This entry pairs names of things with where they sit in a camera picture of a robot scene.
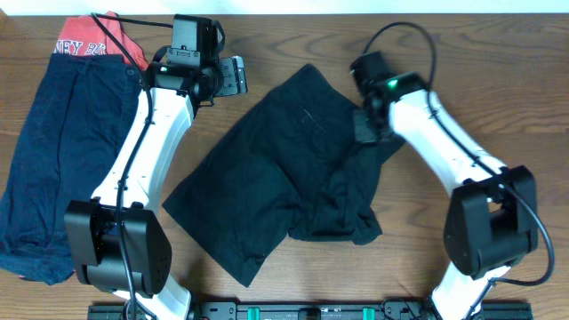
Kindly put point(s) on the navy blue shorts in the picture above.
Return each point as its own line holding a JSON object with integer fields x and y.
{"x": 83, "y": 110}

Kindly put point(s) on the black shorts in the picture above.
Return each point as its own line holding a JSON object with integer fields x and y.
{"x": 290, "y": 167}

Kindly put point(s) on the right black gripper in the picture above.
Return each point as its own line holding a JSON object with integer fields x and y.
{"x": 364, "y": 126}

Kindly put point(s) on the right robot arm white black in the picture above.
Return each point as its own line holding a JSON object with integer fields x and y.
{"x": 488, "y": 228}

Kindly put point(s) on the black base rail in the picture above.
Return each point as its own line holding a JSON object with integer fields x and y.
{"x": 390, "y": 309}

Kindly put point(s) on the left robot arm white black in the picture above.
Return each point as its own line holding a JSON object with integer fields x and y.
{"x": 116, "y": 241}

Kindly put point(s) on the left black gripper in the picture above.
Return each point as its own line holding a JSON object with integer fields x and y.
{"x": 228, "y": 76}

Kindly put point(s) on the red printed t-shirt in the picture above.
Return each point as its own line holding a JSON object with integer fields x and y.
{"x": 81, "y": 36}

